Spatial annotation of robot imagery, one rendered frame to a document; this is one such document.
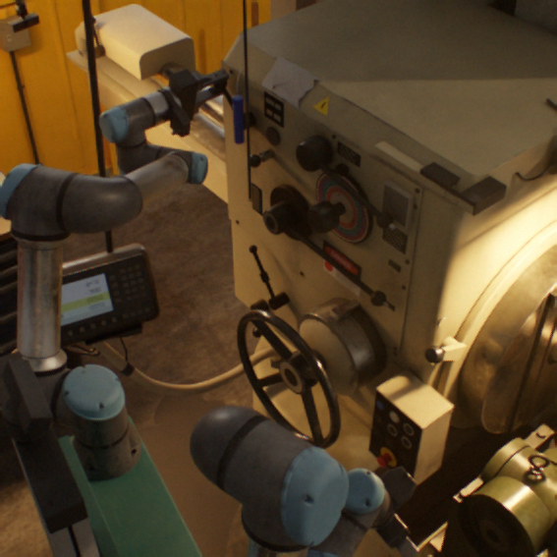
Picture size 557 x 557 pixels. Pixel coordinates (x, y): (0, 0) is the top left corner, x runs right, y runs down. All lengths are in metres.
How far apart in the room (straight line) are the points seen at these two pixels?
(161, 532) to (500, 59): 1.30
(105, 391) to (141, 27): 1.84
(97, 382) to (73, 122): 2.90
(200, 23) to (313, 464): 3.84
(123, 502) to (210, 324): 2.22
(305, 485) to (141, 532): 0.77
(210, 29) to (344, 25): 2.68
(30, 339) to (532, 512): 1.10
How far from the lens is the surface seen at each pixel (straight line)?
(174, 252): 4.38
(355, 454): 2.78
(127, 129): 1.94
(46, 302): 1.74
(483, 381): 2.03
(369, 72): 1.98
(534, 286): 1.99
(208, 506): 3.38
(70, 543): 1.37
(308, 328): 2.06
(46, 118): 4.46
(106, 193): 1.62
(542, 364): 2.21
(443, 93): 1.92
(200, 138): 2.99
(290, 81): 1.96
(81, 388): 1.76
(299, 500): 1.09
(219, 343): 3.90
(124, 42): 3.21
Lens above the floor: 2.85
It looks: 43 degrees down
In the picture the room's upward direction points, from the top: straight up
